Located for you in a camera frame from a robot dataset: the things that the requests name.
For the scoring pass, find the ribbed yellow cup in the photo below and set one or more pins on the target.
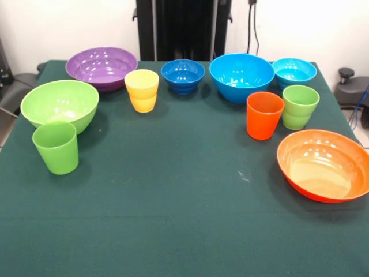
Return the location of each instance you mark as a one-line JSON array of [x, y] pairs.
[[141, 98]]

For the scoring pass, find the dark blue small bowl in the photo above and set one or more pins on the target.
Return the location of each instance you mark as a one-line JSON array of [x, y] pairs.
[[183, 75]]

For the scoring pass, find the dark green table cloth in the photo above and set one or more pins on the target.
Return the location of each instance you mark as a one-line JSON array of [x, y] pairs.
[[173, 202]]

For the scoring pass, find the plain orange cup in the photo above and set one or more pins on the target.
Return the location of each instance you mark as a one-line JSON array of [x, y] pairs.
[[262, 121]]

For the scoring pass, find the large blue bowl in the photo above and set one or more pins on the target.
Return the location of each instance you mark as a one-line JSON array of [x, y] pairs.
[[239, 78]]

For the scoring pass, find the purple bowl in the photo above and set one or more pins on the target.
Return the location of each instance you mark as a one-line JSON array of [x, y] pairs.
[[101, 66]]

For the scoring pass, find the ribbed green cup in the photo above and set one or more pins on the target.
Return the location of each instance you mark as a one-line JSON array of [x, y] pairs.
[[299, 115]]

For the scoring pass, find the light blue small bowl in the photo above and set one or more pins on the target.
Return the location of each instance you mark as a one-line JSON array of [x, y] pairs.
[[294, 72]]

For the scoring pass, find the plain green cup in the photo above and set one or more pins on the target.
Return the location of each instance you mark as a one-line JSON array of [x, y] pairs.
[[57, 155]]

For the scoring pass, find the large green bowl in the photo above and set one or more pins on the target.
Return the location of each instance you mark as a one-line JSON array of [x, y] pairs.
[[57, 98]]

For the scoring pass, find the wide orange bowl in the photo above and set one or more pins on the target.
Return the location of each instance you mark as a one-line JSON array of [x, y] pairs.
[[323, 167]]

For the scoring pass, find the grey chair base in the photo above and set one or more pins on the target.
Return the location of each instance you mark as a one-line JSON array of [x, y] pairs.
[[17, 86]]

